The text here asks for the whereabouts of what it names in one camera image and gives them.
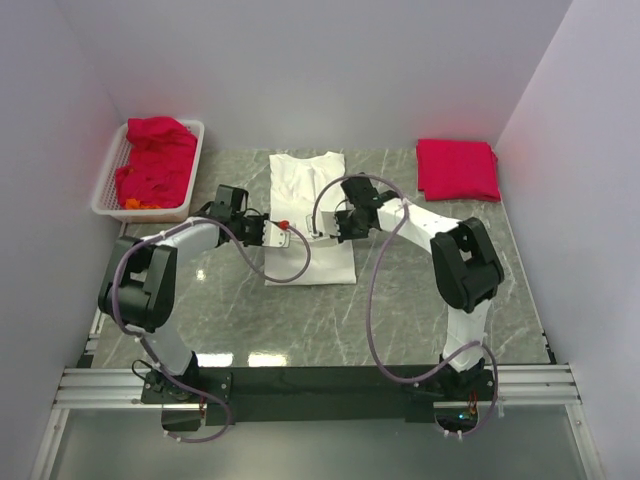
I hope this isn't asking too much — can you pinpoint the white t shirt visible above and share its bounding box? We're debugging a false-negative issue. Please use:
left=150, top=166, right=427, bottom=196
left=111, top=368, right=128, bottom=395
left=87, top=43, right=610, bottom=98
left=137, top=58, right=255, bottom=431
left=264, top=152, right=357, bottom=286

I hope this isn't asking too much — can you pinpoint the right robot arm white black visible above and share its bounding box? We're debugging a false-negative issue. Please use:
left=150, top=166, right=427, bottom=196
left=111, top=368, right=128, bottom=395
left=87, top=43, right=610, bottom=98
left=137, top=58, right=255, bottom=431
left=336, top=173, right=505, bottom=399

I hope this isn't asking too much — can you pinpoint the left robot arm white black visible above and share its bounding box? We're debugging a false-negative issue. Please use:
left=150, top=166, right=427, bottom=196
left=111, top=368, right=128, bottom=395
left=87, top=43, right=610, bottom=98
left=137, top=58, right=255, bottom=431
left=98, top=185, right=270, bottom=402

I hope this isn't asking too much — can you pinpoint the folded red t shirt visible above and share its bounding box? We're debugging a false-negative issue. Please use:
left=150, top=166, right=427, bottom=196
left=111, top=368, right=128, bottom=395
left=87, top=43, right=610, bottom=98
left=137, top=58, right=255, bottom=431
left=416, top=139, right=501, bottom=202

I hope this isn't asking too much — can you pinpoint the red t shirt in basket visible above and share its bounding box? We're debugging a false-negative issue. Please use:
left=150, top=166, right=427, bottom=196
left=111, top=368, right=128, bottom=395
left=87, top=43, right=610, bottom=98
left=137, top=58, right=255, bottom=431
left=115, top=117, right=197, bottom=209

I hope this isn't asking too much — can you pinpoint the orange cloth in basket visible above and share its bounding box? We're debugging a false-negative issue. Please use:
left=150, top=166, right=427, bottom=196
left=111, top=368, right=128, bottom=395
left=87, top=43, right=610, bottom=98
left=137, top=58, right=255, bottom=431
left=124, top=198, right=155, bottom=210

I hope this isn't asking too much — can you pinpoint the white plastic laundry basket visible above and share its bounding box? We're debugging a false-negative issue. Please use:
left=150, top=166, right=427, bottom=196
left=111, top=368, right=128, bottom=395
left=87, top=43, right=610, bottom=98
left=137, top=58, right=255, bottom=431
left=91, top=119, right=205, bottom=224

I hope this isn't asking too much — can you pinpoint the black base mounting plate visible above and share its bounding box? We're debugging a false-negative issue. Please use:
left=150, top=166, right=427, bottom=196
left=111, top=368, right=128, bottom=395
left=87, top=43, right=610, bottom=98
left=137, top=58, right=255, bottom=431
left=141, top=366, right=497, bottom=429

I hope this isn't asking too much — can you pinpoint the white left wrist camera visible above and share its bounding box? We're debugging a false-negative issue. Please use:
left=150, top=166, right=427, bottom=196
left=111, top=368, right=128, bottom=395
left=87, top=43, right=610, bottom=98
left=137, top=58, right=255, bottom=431
left=262, top=220, right=290, bottom=249

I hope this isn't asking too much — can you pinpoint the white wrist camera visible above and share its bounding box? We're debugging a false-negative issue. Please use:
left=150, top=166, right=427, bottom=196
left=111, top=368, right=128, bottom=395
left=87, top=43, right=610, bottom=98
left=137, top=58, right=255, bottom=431
left=305, top=211, right=339, bottom=241
left=262, top=220, right=290, bottom=249

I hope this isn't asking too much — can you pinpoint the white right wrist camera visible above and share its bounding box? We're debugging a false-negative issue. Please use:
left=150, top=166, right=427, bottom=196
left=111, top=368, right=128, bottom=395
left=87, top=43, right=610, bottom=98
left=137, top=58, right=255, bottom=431
left=305, top=211, right=339, bottom=241

